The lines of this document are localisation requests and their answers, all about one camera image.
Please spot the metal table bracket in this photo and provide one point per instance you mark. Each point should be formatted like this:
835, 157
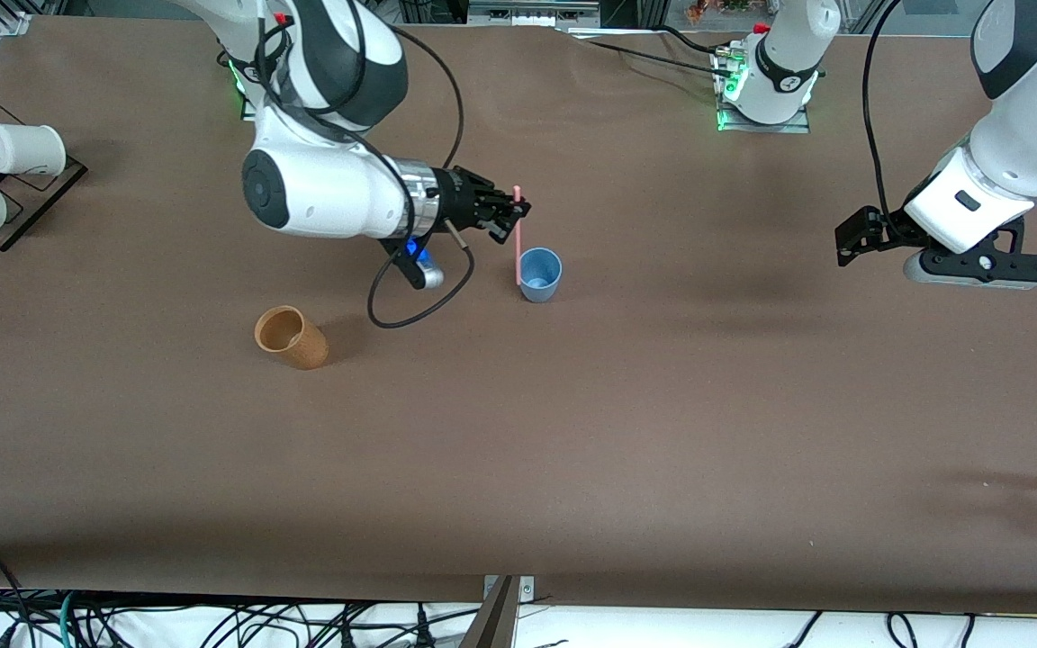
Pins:
526, 589

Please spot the pink chopstick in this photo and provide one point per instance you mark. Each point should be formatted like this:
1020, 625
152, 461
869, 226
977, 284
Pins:
518, 256

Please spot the brown cup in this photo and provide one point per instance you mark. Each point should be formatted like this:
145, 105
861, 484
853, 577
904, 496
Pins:
302, 346

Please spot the blue plastic cup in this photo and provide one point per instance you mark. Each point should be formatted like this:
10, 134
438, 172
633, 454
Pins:
541, 286

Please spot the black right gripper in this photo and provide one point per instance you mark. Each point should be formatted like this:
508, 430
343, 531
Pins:
460, 200

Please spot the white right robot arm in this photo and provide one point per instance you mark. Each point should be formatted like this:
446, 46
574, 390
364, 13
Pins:
329, 193

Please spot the aluminium corner profile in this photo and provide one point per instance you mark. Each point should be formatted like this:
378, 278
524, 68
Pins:
13, 23

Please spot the grey metal frame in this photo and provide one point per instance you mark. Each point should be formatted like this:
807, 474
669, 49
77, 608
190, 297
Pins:
532, 13

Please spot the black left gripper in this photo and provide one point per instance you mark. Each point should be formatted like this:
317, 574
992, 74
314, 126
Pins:
888, 230

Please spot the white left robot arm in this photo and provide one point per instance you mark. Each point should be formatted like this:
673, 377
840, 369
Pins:
1023, 135

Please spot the dark metal stand post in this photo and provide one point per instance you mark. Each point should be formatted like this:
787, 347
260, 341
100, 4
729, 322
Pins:
493, 621

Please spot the orange object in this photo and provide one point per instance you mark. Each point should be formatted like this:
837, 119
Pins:
712, 9

